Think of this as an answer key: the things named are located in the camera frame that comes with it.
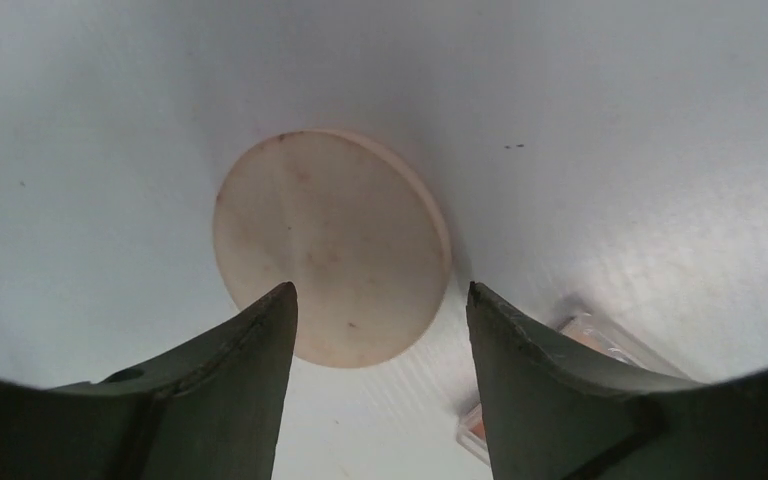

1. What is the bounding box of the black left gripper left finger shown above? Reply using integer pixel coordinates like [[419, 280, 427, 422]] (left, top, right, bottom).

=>
[[0, 282, 298, 479]]

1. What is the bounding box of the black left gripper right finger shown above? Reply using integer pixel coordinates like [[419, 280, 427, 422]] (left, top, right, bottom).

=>
[[466, 282, 768, 479]]

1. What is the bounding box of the round beige sponge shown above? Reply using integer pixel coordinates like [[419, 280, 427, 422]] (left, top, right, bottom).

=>
[[212, 129, 452, 368]]

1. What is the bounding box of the eyeshadow palette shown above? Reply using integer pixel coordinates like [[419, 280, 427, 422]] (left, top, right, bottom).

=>
[[455, 307, 689, 466]]

